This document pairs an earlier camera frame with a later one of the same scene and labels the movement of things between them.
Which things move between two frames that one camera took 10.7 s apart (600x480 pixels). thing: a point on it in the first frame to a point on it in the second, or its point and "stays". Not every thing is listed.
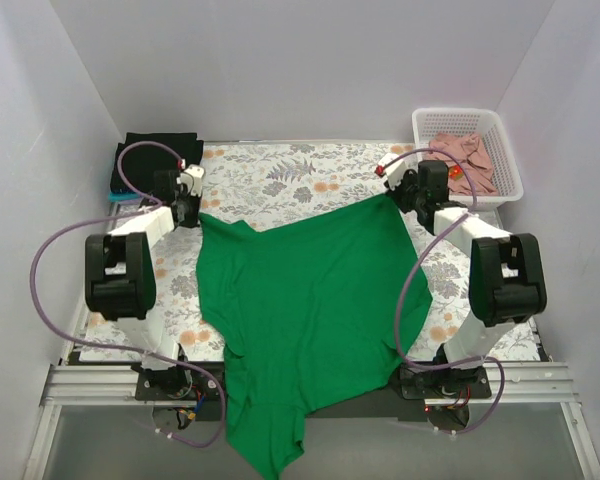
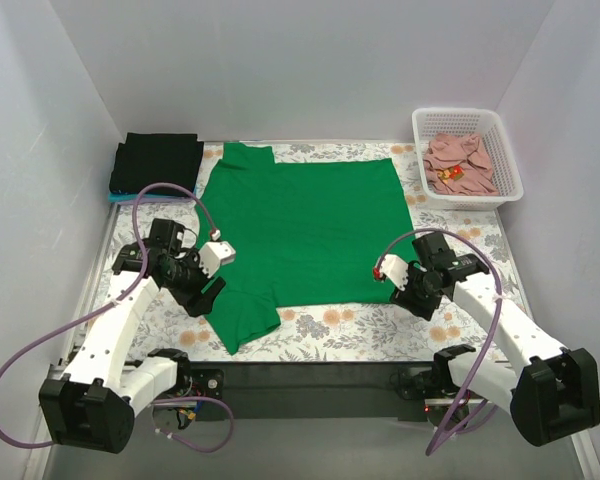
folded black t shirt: x=140 y=162 stays
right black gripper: x=406 y=195 to x=412 y=298
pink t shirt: x=467 y=149 stays
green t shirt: x=303 y=312 to x=304 y=234
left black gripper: x=188 y=215 to x=195 y=292
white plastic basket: x=489 y=126 stays
